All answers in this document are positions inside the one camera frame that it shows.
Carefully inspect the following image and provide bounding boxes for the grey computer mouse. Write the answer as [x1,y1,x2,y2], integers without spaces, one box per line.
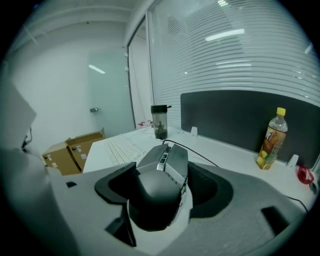
[126,143,189,233]

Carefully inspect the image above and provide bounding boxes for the brown cardboard box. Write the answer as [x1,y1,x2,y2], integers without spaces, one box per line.
[64,127,106,173]
[41,142,84,176]

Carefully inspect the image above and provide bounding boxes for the dark grey desk divider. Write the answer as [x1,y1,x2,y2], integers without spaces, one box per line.
[180,90,320,170]

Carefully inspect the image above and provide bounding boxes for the small red plastic item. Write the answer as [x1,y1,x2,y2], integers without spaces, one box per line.
[297,164,316,186]

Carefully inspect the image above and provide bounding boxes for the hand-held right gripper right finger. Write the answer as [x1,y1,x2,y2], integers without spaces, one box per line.
[159,161,308,256]

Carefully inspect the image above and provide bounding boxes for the black cable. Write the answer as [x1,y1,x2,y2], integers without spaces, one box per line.
[162,139,309,214]

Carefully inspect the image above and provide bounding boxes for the small round grey lid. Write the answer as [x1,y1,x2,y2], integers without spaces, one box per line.
[309,180,320,195]

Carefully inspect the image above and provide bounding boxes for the frosted glass door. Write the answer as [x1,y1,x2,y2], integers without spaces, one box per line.
[87,48,133,141]

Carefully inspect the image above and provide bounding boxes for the white window blinds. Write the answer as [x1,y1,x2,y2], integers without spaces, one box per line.
[146,0,320,119]

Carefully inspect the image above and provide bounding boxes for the person's patterned white shirt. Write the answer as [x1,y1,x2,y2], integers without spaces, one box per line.
[0,82,76,256]

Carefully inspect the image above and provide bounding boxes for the black lidded tumbler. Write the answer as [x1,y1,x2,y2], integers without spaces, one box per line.
[150,104,173,141]

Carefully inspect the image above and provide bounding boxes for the yellow capped tea bottle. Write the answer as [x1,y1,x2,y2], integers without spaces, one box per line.
[256,107,289,171]

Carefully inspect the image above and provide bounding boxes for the white keyboard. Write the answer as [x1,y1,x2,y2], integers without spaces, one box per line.
[103,134,163,168]

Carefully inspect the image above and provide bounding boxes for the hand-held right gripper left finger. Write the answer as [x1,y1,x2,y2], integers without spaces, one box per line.
[46,161,151,256]

